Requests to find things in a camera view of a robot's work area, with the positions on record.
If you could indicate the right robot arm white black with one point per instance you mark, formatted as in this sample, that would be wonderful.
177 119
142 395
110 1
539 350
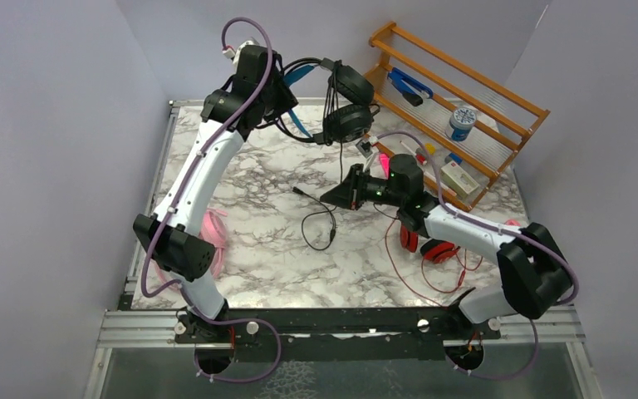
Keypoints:
533 274

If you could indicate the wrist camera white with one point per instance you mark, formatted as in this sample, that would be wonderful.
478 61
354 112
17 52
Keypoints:
366 147
233 53

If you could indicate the pink highlighter marker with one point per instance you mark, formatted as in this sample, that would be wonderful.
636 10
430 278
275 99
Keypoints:
385 163

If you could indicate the red black headphones with cable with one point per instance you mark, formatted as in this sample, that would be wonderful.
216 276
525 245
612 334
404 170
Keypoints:
433 251

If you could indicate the blue black tool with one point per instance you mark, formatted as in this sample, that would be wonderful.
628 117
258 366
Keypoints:
412 90

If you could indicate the white red pen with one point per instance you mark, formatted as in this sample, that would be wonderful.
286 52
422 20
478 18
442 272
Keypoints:
410 150

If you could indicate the blue white round container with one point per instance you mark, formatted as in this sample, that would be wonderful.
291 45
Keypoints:
461 122

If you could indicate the yellow red small block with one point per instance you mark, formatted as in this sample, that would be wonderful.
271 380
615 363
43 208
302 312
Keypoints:
428 150

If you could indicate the black blue headphones with cable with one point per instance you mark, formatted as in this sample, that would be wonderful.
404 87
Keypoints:
347 114

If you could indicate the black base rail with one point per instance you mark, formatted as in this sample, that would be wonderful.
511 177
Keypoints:
330 334

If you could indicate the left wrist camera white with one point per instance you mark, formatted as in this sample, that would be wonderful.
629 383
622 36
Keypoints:
233 53

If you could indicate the white small box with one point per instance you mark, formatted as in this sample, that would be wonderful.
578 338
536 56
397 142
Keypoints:
458 179

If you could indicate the pink headphones with cable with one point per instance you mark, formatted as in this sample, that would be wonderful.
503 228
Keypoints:
214 231

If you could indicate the orange wooden rack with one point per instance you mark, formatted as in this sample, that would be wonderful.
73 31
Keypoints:
506 120

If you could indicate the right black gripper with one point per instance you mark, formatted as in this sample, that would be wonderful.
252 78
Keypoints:
348 194

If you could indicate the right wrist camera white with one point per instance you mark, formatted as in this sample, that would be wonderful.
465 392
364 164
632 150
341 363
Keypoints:
366 147

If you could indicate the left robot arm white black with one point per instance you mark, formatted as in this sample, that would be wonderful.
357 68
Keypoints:
171 235

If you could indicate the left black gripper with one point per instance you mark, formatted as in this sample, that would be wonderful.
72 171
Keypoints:
285 99

